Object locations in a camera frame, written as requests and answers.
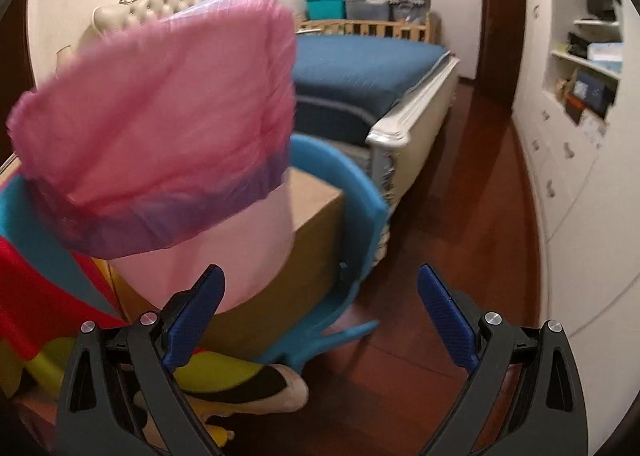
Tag grey translucent storage box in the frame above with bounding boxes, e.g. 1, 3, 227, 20
345, 0, 392, 22

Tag grey blue fabric bag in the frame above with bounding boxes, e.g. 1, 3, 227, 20
390, 3, 431, 23

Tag dark blue box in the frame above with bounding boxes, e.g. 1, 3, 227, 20
565, 68, 618, 121

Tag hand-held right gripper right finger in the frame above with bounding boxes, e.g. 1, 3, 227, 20
417, 264, 588, 456

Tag light blue tissue box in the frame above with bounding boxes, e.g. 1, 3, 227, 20
587, 42, 625, 73

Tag wooden crib rail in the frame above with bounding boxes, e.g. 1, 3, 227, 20
295, 16, 443, 44

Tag blue bed sheet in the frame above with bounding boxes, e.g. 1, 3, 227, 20
290, 33, 453, 147

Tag brown cardboard box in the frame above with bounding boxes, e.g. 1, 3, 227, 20
120, 168, 347, 362

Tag teal plastic storage box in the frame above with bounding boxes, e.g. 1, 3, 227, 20
305, 0, 347, 21

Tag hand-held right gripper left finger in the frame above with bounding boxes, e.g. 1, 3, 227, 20
54, 264, 236, 456

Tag white built-in shelf cabinet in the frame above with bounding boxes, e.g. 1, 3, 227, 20
500, 0, 640, 442

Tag blue plastic chair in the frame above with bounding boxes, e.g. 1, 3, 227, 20
252, 133, 392, 378

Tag dark brown wooden door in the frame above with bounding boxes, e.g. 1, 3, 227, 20
477, 0, 526, 109

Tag pink plastic bag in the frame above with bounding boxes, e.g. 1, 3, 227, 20
6, 0, 299, 314

